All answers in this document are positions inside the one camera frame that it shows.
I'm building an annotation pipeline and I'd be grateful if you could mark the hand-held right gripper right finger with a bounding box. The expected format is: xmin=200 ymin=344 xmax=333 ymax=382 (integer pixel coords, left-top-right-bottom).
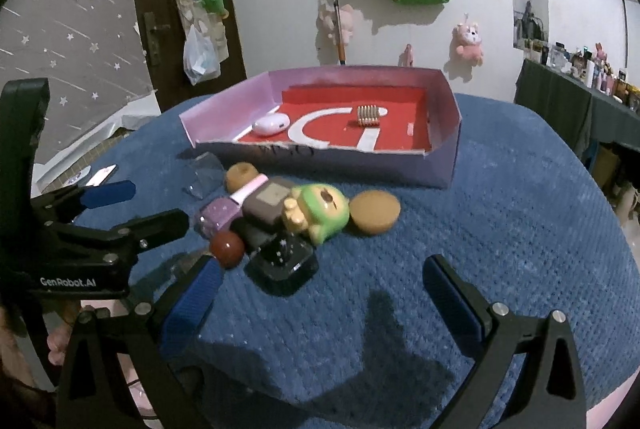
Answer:
xmin=422 ymin=254 xmax=587 ymax=429

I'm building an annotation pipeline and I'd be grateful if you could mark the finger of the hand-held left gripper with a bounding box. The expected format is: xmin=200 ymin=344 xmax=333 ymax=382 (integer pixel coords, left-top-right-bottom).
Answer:
xmin=47 ymin=209 xmax=191 ymax=266
xmin=30 ymin=179 xmax=137 ymax=226

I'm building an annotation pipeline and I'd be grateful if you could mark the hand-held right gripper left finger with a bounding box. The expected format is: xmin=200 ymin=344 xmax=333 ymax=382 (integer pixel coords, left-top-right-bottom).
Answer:
xmin=57 ymin=254 xmax=226 ymax=429

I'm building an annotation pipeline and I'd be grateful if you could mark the purple nail polish bottle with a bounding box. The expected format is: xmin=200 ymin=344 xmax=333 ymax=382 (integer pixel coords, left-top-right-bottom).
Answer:
xmin=194 ymin=174 xmax=271 ymax=237

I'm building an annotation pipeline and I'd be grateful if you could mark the glossy red-brown ball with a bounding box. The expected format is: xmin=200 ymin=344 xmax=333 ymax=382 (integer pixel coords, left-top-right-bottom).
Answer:
xmin=209 ymin=230 xmax=247 ymax=270

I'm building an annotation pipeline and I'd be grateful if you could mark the black starry nail polish bottle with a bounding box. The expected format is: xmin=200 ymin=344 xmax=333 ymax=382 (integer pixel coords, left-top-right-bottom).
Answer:
xmin=240 ymin=224 xmax=319 ymax=297

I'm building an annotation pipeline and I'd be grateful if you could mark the green frog figurine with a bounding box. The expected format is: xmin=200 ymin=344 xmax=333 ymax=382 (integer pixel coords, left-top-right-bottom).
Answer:
xmin=281 ymin=184 xmax=351 ymax=247

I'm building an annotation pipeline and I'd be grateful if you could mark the purple cardboard box red inside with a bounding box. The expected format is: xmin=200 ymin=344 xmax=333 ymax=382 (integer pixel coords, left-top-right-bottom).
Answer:
xmin=179 ymin=65 xmax=462 ymax=190

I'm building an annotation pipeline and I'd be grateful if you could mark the person's left hand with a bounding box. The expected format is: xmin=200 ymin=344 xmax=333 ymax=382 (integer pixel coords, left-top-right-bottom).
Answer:
xmin=46 ymin=300 xmax=83 ymax=367

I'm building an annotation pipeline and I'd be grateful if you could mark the blue knitted blanket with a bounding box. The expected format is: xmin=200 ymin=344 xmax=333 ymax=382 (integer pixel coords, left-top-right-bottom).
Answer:
xmin=30 ymin=94 xmax=640 ymax=429

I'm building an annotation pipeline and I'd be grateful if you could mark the clear plastic piece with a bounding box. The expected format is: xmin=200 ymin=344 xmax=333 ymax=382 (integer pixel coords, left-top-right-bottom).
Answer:
xmin=182 ymin=152 xmax=227 ymax=200

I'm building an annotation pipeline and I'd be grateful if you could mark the crumpled white sheet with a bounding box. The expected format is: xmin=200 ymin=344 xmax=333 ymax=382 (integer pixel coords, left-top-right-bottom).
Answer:
xmin=107 ymin=91 xmax=163 ymax=132

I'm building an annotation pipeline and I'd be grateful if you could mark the grey square case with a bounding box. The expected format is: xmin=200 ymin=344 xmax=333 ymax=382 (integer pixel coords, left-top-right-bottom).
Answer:
xmin=242 ymin=176 xmax=296 ymax=226

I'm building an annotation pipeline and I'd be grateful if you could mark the white earbuds case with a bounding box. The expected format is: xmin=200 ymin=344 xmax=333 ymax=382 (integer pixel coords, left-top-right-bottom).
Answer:
xmin=252 ymin=113 xmax=291 ymax=137

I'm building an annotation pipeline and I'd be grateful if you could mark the clear plastic bag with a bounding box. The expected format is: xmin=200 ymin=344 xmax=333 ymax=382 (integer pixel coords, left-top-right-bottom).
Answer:
xmin=182 ymin=25 xmax=222 ymax=86

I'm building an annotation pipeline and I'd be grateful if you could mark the small metal hair clip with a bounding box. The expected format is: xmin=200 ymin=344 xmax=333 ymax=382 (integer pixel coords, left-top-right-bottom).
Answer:
xmin=356 ymin=105 xmax=383 ymax=127

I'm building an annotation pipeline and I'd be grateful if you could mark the dark green covered table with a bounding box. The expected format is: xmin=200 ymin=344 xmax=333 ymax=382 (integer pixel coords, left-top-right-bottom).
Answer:
xmin=514 ymin=59 xmax=640 ymax=170

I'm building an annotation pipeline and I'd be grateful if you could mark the pink bear plush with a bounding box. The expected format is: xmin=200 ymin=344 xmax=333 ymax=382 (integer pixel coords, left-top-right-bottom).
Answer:
xmin=452 ymin=21 xmax=485 ymax=67

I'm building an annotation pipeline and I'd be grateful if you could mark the giant pencil toy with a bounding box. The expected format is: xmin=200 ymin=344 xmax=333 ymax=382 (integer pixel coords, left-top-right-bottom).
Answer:
xmin=330 ymin=0 xmax=347 ymax=66

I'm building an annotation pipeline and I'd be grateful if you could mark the pale pink plush toy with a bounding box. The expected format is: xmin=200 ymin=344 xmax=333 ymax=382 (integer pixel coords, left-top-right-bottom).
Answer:
xmin=317 ymin=4 xmax=357 ymax=44

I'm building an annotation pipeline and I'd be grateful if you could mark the metal door handle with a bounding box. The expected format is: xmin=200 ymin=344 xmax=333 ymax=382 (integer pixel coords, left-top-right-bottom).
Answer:
xmin=143 ymin=11 xmax=173 ymax=64

